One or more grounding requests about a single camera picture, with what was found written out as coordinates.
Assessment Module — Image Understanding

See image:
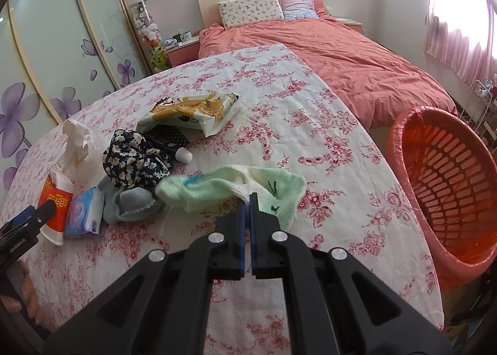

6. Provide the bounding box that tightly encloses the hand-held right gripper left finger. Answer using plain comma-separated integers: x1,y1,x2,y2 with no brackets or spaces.
43,200,249,355

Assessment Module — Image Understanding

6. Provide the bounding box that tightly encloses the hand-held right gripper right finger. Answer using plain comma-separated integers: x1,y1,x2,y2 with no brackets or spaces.
249,192,453,355

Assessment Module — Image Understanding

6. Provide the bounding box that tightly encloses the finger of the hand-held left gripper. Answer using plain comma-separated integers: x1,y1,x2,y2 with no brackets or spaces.
16,200,57,232

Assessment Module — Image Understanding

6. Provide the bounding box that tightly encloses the red and white packet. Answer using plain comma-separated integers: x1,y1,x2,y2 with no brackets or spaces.
38,169,74,247

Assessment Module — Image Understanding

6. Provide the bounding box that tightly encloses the light green sock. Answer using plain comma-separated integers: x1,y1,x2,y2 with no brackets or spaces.
155,164,307,231

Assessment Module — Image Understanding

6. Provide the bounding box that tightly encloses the yellow snack bag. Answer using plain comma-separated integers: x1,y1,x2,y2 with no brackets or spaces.
136,91,240,137

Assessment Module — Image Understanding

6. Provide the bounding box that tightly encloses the orange plastic basket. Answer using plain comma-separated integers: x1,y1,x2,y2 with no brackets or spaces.
386,106,497,294

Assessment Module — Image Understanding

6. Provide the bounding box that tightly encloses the person's left hand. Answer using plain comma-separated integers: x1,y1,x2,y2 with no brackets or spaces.
0,262,48,326

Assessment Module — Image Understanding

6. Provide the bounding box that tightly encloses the blue tissue pack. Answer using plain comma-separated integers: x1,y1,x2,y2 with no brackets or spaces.
64,186,105,238

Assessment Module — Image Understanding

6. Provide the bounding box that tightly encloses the crumpled white tissue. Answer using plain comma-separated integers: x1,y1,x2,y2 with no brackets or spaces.
58,118,96,175

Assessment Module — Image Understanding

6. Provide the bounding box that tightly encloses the grey blue sock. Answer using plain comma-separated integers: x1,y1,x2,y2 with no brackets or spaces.
102,177,166,224

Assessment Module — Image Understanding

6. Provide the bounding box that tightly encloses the dark tube with white cap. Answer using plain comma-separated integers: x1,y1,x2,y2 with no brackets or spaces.
155,142,194,164

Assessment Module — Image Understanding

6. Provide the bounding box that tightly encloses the dark floral cloth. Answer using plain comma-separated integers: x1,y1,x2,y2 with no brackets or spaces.
102,129,173,189

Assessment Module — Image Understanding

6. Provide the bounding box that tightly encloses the black mesh pouch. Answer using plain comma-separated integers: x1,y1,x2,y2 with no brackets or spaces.
145,126,191,152

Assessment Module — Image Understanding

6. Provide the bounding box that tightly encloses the red floral tablecloth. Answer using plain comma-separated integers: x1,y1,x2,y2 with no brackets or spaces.
0,45,445,355

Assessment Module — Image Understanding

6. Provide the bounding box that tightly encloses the flower print sliding wardrobe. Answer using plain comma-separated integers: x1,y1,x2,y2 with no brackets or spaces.
0,0,156,193

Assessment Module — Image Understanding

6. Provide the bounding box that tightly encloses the pink nightstand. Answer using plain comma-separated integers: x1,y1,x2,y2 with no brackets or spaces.
165,36,200,68
334,16,366,35

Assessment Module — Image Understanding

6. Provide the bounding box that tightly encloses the green and yellow plush toy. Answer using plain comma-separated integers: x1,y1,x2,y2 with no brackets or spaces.
149,43,169,70

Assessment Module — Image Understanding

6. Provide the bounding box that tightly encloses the bed with pink cover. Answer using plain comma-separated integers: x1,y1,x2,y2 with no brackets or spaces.
198,14,459,131

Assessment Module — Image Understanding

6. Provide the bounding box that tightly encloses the clear case of plush toys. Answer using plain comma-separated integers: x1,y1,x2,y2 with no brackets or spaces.
128,0,171,70

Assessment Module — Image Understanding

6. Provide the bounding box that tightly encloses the floral print pillow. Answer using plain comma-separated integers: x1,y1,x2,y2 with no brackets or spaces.
217,0,286,29

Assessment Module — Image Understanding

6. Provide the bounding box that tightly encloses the pink striped pillow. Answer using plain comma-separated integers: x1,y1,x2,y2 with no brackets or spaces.
277,0,320,21

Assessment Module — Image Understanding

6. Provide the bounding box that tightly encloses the pink curtain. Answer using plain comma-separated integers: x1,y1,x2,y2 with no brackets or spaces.
423,0,497,86

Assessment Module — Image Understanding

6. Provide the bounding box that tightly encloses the white wire rack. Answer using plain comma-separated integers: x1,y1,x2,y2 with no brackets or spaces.
464,74,497,142

